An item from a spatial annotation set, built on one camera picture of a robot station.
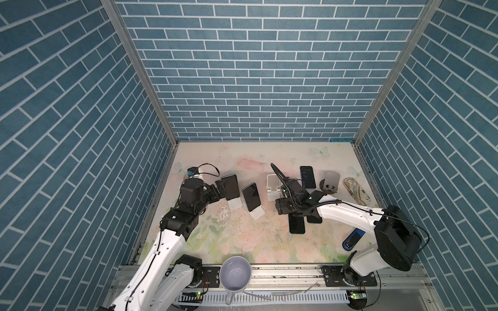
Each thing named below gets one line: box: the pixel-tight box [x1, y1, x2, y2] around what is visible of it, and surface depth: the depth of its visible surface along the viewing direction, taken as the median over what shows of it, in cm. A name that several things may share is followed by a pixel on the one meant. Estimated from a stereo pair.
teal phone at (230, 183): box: [221, 173, 240, 201], surface depth 88 cm
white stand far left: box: [226, 196, 243, 211], surface depth 95 cm
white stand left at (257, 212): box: [249, 204, 266, 221], surface depth 92 cm
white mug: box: [219, 255, 252, 306], surface depth 74 cm
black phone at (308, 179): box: [300, 165, 317, 189], surface depth 107 cm
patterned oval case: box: [343, 177, 371, 207], surface depth 98 cm
